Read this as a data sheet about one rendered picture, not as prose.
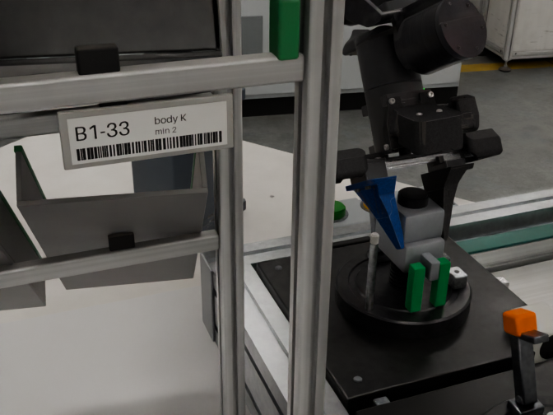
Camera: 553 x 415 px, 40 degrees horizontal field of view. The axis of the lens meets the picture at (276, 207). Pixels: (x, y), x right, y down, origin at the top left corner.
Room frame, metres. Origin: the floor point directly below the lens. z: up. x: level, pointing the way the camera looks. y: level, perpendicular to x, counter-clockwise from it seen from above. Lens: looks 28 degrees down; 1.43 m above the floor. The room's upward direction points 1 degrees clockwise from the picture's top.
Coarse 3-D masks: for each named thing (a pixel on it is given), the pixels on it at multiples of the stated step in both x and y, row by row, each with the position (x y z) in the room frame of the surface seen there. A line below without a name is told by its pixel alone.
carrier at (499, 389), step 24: (552, 360) 0.57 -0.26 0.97; (480, 384) 0.54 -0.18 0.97; (504, 384) 0.54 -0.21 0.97; (552, 384) 0.54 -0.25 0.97; (384, 408) 0.50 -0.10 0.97; (408, 408) 0.50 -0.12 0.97; (432, 408) 0.50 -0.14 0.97; (456, 408) 0.50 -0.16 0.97; (480, 408) 0.50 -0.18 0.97; (504, 408) 0.48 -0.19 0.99; (528, 408) 0.47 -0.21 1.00; (552, 408) 0.48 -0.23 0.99
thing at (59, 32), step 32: (0, 0) 0.40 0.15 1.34; (32, 0) 0.40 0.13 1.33; (64, 0) 0.41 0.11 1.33; (96, 0) 0.41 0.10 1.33; (128, 0) 0.41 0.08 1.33; (160, 0) 0.42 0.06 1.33; (192, 0) 0.42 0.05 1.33; (0, 32) 0.40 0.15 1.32; (32, 32) 0.40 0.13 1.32; (64, 32) 0.40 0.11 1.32; (96, 32) 0.40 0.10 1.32; (128, 32) 0.41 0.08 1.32; (160, 32) 0.41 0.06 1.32; (192, 32) 0.41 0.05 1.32; (0, 64) 0.39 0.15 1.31; (32, 64) 0.39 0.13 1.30; (64, 64) 0.40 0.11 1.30; (128, 64) 0.41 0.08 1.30
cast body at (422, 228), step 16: (400, 192) 0.67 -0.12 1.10; (416, 192) 0.67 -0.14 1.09; (400, 208) 0.65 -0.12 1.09; (416, 208) 0.65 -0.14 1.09; (432, 208) 0.65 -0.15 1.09; (416, 224) 0.64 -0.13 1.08; (432, 224) 0.65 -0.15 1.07; (384, 240) 0.67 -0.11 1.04; (416, 240) 0.64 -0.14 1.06; (432, 240) 0.64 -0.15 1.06; (400, 256) 0.64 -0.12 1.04; (416, 256) 0.63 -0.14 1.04; (432, 256) 0.63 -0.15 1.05; (432, 272) 0.62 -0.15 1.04
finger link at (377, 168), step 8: (440, 152) 0.68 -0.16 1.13; (368, 160) 0.65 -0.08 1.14; (376, 160) 0.65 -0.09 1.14; (384, 160) 0.66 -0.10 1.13; (392, 160) 0.66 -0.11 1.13; (368, 168) 0.65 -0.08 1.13; (376, 168) 0.65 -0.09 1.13; (384, 168) 0.65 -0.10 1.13; (368, 176) 0.64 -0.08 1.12; (376, 176) 0.65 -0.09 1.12; (384, 176) 0.65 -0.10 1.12
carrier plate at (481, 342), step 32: (352, 256) 0.75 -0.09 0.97; (448, 256) 0.76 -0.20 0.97; (288, 288) 0.69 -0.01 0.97; (480, 288) 0.69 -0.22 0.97; (288, 320) 0.64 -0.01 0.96; (480, 320) 0.63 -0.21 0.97; (352, 352) 0.58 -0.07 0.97; (384, 352) 0.58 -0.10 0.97; (416, 352) 0.58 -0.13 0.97; (448, 352) 0.58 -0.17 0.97; (480, 352) 0.58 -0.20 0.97; (352, 384) 0.53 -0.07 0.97; (384, 384) 0.53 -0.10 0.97; (416, 384) 0.54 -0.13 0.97; (448, 384) 0.55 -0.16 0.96
